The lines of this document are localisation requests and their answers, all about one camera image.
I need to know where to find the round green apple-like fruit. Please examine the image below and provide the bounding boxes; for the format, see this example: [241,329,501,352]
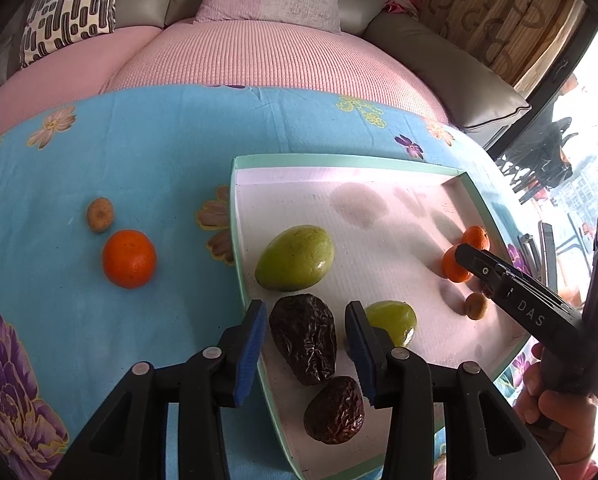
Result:
[365,300,417,347]

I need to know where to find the dark red date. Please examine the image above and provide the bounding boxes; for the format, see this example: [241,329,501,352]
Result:
[269,294,337,386]
[303,376,365,445]

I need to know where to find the oval green jujube fruit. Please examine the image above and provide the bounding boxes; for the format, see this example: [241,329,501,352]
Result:
[255,224,335,292]

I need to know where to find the brown longan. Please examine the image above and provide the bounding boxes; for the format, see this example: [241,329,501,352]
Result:
[464,292,489,321]
[86,197,115,233]

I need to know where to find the orange tangerine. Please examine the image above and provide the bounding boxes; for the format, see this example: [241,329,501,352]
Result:
[441,245,472,283]
[462,226,491,250]
[102,230,157,289]

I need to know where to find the person's right hand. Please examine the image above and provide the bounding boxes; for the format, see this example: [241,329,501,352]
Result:
[514,363,598,466]

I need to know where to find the teal shallow tray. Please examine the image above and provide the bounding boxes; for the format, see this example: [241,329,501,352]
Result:
[228,153,533,480]

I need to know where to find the smartphone on stand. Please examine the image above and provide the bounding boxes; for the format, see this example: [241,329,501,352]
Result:
[538,221,558,292]

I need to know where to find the floral blue tablecloth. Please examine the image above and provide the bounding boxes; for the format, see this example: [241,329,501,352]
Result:
[0,86,534,479]

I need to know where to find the pink sofa seat cover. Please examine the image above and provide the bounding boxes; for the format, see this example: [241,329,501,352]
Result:
[0,21,449,135]

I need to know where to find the brown patterned curtain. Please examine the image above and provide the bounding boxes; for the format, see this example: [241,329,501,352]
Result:
[419,0,587,96]

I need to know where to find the grey sofa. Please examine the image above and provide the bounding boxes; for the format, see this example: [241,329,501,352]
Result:
[0,0,529,136]

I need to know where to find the black white patterned cushion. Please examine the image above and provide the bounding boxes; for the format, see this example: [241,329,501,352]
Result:
[19,0,116,68]

